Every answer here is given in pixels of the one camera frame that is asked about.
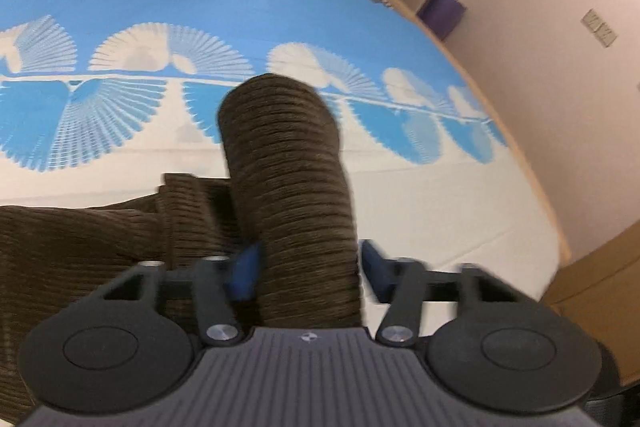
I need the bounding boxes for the wooden bed frame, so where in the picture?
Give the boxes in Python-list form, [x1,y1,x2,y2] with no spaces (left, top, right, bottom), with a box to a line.
[370,0,574,264]

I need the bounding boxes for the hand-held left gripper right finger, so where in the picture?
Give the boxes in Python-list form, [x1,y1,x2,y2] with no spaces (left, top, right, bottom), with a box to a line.
[360,238,537,349]

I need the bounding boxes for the purple box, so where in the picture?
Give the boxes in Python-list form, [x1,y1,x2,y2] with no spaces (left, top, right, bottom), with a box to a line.
[416,0,469,40]

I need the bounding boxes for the brown corduroy pants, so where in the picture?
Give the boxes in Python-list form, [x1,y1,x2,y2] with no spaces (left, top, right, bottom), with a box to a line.
[0,74,364,425]

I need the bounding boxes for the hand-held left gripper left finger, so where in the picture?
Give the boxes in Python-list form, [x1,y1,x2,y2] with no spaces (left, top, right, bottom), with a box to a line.
[97,243,266,349]

